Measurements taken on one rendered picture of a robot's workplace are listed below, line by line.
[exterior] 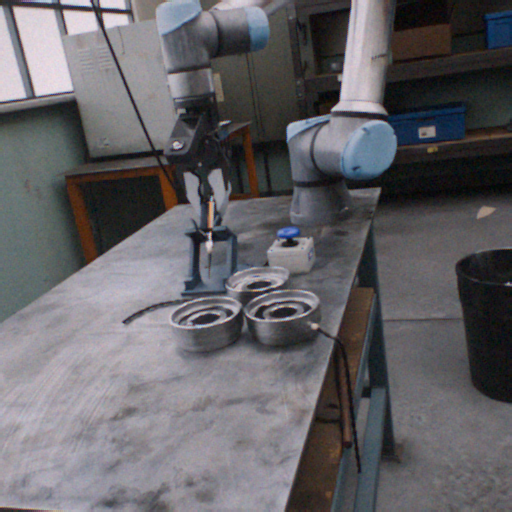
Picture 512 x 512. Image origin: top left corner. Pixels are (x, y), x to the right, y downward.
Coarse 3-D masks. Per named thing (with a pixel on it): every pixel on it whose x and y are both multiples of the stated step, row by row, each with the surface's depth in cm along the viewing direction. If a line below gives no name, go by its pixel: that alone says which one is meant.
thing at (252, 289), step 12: (240, 276) 98; (252, 276) 98; (264, 276) 98; (276, 276) 97; (288, 276) 92; (228, 288) 92; (252, 288) 96; (264, 288) 89; (276, 288) 90; (288, 288) 92; (240, 300) 90
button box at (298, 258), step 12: (276, 240) 110; (300, 240) 108; (312, 240) 108; (276, 252) 104; (288, 252) 103; (300, 252) 103; (312, 252) 108; (276, 264) 105; (288, 264) 104; (300, 264) 104; (312, 264) 107
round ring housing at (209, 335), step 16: (192, 304) 88; (208, 304) 89; (224, 304) 88; (240, 304) 84; (208, 320) 87; (224, 320) 80; (240, 320) 83; (176, 336) 82; (192, 336) 80; (208, 336) 80; (224, 336) 80
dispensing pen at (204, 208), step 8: (208, 192) 107; (200, 208) 105; (208, 208) 104; (200, 216) 104; (208, 216) 104; (200, 224) 104; (208, 224) 103; (208, 232) 105; (208, 240) 104; (208, 248) 104; (208, 256) 104
